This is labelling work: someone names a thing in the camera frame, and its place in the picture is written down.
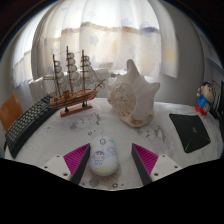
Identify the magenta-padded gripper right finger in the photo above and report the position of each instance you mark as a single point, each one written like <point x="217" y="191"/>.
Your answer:
<point x="146" y="159"/>

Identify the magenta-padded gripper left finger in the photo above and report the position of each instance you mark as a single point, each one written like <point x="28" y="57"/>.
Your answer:
<point x="76" y="159"/>

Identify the white cartoon-print computer mouse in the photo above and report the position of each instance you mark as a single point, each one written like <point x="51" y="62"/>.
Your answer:
<point x="103" y="156"/>

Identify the black mouse pad green lines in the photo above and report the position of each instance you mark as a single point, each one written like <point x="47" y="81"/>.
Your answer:
<point x="190" y="131"/>

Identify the white printed tablecloth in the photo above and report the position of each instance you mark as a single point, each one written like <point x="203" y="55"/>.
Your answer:
<point x="110" y="128"/>

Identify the black keyboard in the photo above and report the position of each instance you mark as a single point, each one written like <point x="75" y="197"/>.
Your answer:
<point x="26" y="125"/>

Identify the wooden model sailing ship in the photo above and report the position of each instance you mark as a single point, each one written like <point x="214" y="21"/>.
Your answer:
<point x="71" y="98"/>

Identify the large white conch shell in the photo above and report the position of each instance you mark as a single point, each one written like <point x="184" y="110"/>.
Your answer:
<point x="136" y="96"/>

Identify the white radiator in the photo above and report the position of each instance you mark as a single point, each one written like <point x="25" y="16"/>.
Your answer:
<point x="38" y="90"/>

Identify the orange wooden chair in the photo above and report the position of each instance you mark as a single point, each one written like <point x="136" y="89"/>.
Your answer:
<point x="10" y="111"/>

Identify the cartoon boy figurine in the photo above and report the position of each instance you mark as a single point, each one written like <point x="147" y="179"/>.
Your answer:
<point x="202" y="100"/>

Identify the white star-print curtain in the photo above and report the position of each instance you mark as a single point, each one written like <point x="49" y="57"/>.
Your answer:
<point x="106" y="36"/>

